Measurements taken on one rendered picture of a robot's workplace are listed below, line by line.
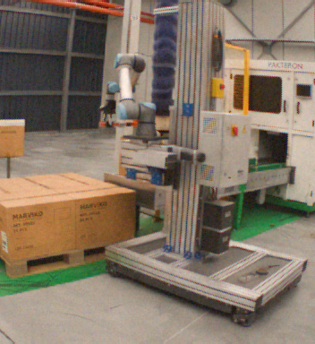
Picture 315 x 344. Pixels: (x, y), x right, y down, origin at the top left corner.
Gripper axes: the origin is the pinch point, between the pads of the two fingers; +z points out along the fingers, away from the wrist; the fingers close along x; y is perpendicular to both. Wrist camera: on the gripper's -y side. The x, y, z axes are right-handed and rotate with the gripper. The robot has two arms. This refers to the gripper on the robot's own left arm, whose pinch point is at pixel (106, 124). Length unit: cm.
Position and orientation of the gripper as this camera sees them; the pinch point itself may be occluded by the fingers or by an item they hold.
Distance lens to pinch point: 350.6
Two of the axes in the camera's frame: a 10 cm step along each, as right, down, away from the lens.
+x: -6.7, -1.6, 7.3
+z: -0.5, 9.9, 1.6
